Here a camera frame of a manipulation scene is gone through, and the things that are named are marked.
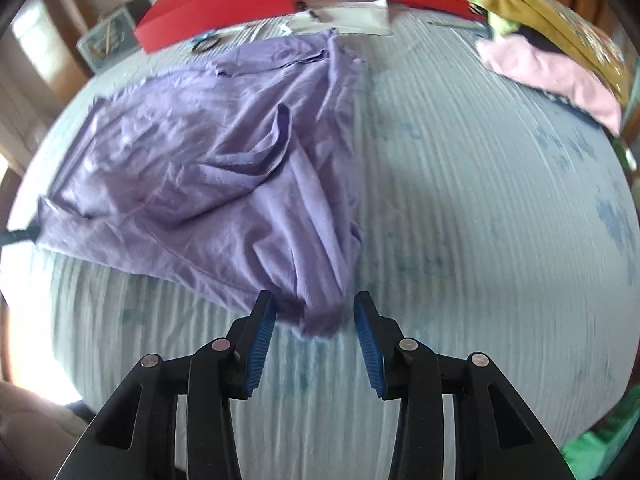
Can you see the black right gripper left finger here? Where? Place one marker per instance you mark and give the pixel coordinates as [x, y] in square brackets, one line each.
[133, 436]

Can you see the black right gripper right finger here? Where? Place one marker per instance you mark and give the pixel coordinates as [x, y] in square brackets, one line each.
[496, 434]

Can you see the purple shirt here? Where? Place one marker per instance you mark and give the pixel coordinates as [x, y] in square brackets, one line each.
[227, 176]

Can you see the green cloth on floor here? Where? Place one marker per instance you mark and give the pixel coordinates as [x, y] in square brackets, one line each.
[590, 454]

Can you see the light blue striped bedsheet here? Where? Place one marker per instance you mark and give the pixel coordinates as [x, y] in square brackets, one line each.
[493, 219]

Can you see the pink garment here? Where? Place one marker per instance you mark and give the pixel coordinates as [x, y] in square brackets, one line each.
[515, 58]

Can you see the dark green gift bag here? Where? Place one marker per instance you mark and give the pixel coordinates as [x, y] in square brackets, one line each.
[113, 39]

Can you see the yellow green garment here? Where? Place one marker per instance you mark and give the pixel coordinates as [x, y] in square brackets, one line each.
[580, 28]

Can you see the white paper sheet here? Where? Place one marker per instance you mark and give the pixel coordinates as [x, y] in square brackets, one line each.
[348, 17]

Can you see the flat red gift box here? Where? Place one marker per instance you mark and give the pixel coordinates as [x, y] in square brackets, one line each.
[220, 0]

